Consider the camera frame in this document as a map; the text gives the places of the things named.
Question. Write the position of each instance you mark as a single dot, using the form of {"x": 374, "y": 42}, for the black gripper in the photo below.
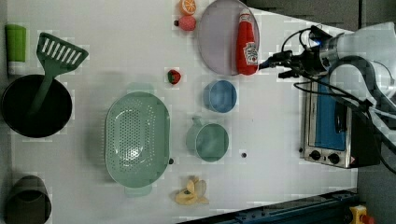
{"x": 306, "y": 63}

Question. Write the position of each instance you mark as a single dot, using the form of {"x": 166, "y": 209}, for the red plush ketchup bottle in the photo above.
{"x": 246, "y": 55}

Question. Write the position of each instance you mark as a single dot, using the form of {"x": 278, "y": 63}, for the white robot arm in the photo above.
{"x": 358, "y": 69}

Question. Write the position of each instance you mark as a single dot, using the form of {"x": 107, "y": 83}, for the grey round plate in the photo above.
{"x": 217, "y": 34}

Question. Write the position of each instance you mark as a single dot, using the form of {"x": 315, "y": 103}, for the blue small bowl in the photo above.
{"x": 220, "y": 96}

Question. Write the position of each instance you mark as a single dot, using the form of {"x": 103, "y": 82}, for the silver toaster oven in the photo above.
{"x": 333, "y": 134}

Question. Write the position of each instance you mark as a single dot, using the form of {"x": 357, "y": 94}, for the green mug cup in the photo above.
{"x": 208, "y": 141}

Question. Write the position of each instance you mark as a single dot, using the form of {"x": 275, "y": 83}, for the pink plush strawberry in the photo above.
{"x": 186, "y": 23}

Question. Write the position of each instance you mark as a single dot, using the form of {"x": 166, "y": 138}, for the small red strawberry toy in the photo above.
{"x": 173, "y": 76}

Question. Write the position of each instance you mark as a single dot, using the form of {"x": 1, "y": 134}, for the orange slice toy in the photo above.
{"x": 187, "y": 7}

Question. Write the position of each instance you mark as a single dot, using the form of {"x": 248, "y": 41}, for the plush peeled banana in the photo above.
{"x": 193, "y": 193}

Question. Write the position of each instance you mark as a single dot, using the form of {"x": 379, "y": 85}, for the green colander basket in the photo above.
{"x": 137, "y": 148}

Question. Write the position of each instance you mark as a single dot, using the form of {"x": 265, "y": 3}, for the yellow red emergency button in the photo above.
{"x": 360, "y": 216}

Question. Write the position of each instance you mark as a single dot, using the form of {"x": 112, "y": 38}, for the green slotted spatula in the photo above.
{"x": 57, "y": 57}

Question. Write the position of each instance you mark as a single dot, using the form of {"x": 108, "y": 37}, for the black pot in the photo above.
{"x": 27, "y": 115}

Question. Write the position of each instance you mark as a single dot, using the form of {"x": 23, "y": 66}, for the green white bottle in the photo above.
{"x": 16, "y": 48}

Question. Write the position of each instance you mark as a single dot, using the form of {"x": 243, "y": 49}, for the dark grey cup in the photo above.
{"x": 28, "y": 202}

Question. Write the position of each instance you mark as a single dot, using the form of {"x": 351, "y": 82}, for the blue metal frame rail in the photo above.
{"x": 329, "y": 208}

